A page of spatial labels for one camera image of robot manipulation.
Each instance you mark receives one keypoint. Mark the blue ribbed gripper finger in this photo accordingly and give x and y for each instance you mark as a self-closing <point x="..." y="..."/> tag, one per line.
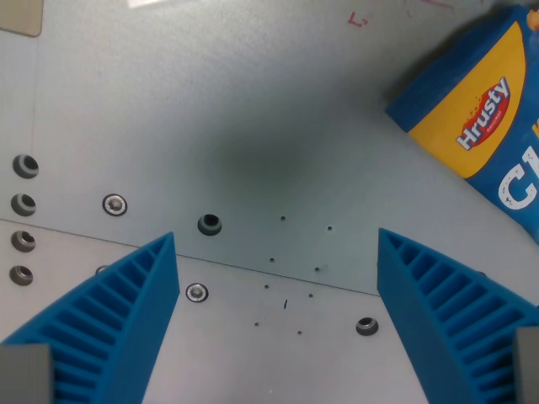
<point x="438" y="311"/>
<point x="126" y="307"/>

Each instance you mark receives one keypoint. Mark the silver hex socket screw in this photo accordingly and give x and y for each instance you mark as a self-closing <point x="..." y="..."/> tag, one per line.
<point x="115" y="205"/>
<point x="197" y="292"/>

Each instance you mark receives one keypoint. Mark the blue yellow Hrusty snack box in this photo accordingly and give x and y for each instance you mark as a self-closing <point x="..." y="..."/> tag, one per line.
<point x="484" y="109"/>

